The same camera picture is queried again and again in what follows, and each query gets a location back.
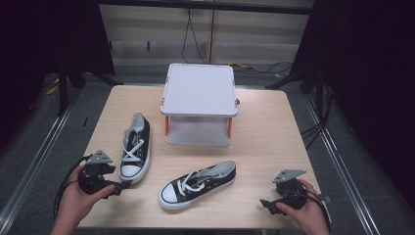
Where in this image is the white two-tier shoe rack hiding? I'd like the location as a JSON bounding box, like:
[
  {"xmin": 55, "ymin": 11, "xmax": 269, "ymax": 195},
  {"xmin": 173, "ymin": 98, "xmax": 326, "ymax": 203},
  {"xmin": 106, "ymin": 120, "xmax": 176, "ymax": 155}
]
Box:
[{"xmin": 159, "ymin": 63, "xmax": 241, "ymax": 149}]

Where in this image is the yellow floor cable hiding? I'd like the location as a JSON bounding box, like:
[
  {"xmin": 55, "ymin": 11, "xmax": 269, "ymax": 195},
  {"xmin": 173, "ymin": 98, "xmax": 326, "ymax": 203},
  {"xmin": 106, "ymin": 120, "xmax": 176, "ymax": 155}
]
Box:
[{"xmin": 227, "ymin": 61, "xmax": 257, "ymax": 71}]

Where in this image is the metal floor rail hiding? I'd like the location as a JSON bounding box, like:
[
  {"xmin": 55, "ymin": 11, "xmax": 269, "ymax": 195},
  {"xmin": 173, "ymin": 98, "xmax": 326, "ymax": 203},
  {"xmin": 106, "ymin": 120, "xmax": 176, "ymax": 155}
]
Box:
[
  {"xmin": 0, "ymin": 87, "xmax": 84, "ymax": 228},
  {"xmin": 301, "ymin": 92, "xmax": 381, "ymax": 235}
]

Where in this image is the person's left hand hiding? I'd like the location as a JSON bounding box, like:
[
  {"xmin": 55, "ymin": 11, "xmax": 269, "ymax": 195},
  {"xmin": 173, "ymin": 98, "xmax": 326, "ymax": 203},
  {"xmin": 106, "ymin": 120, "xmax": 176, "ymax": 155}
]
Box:
[{"xmin": 53, "ymin": 164, "xmax": 116, "ymax": 227}]

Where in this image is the hanging black cable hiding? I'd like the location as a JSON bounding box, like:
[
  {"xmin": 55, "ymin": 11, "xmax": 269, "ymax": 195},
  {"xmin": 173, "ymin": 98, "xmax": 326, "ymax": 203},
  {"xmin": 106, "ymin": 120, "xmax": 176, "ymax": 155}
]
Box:
[{"xmin": 181, "ymin": 8, "xmax": 208, "ymax": 66}]

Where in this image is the black white canvas sneaker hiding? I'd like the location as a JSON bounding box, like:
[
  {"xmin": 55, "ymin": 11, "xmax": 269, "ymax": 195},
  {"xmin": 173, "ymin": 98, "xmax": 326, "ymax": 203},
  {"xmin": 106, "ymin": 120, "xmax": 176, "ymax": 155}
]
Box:
[
  {"xmin": 118, "ymin": 112, "xmax": 152, "ymax": 185},
  {"xmin": 158, "ymin": 160, "xmax": 238, "ymax": 211}
]

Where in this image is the yellow floor tape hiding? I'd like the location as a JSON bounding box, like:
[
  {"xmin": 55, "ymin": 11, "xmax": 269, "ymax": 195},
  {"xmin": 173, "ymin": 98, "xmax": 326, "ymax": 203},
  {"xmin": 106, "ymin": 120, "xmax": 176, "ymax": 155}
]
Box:
[{"xmin": 44, "ymin": 77, "xmax": 61, "ymax": 97}]

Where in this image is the black metal stand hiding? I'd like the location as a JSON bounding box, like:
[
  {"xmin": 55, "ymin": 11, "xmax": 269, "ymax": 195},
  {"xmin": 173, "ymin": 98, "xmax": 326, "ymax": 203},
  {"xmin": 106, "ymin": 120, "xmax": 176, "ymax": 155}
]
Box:
[
  {"xmin": 264, "ymin": 63, "xmax": 329, "ymax": 116},
  {"xmin": 56, "ymin": 62, "xmax": 122, "ymax": 117}
]

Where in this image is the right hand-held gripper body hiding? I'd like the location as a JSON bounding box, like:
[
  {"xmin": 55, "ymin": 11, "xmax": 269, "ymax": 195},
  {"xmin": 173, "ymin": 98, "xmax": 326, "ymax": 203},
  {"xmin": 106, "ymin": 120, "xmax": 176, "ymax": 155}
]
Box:
[{"xmin": 271, "ymin": 168, "xmax": 308, "ymax": 211}]

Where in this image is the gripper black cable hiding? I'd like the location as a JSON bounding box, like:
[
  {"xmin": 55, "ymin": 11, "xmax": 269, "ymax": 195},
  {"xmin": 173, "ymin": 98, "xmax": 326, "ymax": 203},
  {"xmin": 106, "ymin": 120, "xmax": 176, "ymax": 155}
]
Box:
[
  {"xmin": 53, "ymin": 155, "xmax": 93, "ymax": 218},
  {"xmin": 301, "ymin": 180, "xmax": 333, "ymax": 231}
]

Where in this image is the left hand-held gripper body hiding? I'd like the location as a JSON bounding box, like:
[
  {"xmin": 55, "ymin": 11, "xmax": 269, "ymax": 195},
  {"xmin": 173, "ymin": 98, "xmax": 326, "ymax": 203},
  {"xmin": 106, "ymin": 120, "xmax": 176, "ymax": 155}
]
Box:
[{"xmin": 77, "ymin": 149, "xmax": 117, "ymax": 196}]

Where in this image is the black floor cable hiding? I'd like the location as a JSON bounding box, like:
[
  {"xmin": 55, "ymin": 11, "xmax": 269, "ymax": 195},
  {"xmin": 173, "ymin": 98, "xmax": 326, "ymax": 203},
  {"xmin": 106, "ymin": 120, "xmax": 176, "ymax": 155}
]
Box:
[{"xmin": 254, "ymin": 61, "xmax": 295, "ymax": 75}]

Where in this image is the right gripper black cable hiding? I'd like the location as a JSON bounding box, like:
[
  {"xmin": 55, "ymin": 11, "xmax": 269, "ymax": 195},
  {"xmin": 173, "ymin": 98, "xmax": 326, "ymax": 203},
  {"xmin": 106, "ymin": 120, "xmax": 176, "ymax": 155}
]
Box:
[{"xmin": 301, "ymin": 180, "xmax": 333, "ymax": 231}]

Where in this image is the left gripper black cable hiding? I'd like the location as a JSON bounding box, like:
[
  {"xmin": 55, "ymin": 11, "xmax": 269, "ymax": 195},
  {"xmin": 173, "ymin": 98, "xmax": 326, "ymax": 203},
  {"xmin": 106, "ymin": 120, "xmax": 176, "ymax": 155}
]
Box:
[{"xmin": 53, "ymin": 155, "xmax": 93, "ymax": 218}]

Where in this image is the bundle of black cables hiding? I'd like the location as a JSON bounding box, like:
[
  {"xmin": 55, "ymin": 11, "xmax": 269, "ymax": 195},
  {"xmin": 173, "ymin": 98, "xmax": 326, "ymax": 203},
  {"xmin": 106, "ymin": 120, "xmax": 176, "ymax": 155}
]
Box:
[{"xmin": 299, "ymin": 82, "xmax": 336, "ymax": 150}]

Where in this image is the person's right hand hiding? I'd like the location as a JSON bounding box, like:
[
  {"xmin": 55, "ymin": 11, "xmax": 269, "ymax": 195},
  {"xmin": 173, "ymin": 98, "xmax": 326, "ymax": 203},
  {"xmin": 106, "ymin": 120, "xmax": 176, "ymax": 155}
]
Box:
[{"xmin": 275, "ymin": 178, "xmax": 331, "ymax": 233}]

